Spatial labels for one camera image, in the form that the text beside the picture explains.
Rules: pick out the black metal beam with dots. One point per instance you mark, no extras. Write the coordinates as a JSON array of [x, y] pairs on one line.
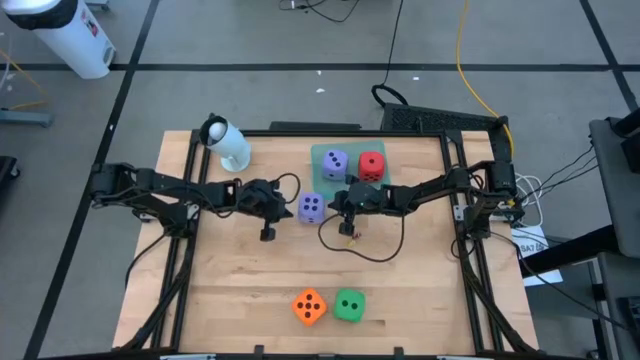
[[575, 248]]

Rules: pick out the grey equipment cart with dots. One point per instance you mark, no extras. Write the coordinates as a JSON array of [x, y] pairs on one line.
[[615, 210]]

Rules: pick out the teal translucent plastic bin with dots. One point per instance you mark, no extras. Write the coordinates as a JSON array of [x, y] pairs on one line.
[[350, 146]]

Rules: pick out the grey cabinet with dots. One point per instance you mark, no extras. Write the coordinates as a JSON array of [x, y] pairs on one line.
[[612, 300]]

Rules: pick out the black flat bar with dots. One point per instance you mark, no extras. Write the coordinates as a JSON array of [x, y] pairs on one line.
[[315, 126]]

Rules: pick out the black chair base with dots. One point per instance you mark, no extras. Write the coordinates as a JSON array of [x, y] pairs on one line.
[[6, 172]]

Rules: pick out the white paper sheet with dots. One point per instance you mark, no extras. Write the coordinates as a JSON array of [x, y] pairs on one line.
[[542, 275]]

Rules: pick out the white camera on table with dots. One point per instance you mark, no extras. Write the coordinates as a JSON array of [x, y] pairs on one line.
[[232, 145]]

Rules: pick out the purple foam die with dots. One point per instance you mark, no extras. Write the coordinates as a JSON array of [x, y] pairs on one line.
[[311, 205], [330, 170]]

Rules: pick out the black table clamp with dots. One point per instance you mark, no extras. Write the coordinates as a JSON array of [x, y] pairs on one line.
[[258, 352], [398, 353]]

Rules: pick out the black perforated box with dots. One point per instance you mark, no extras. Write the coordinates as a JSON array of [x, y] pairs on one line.
[[435, 119]]

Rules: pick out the green foam die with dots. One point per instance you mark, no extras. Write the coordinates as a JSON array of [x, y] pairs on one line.
[[350, 312]]

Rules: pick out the orange foam die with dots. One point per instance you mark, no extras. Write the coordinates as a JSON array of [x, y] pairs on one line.
[[309, 306]]

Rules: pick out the white cylindrical waste bin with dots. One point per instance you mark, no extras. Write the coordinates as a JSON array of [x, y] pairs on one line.
[[70, 45]]

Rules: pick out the grey stand base bar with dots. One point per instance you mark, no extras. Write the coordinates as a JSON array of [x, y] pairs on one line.
[[25, 118]]

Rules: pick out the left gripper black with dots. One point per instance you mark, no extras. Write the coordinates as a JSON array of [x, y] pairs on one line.
[[257, 197]]

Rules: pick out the black aluminium table frame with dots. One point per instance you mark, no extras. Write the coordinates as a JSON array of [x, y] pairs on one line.
[[450, 136]]

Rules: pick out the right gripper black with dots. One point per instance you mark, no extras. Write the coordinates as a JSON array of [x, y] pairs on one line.
[[367, 200]]

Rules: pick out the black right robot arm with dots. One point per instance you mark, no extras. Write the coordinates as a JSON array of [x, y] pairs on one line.
[[430, 190]]

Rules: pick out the red foam die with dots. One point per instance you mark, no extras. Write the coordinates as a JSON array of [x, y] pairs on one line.
[[363, 160]]

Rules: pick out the black upright post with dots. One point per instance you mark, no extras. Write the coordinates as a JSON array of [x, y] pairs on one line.
[[502, 145]]

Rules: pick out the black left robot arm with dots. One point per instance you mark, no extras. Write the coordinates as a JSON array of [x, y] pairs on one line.
[[175, 185]]

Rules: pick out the black device box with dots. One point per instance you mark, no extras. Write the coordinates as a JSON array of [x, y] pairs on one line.
[[631, 150]]

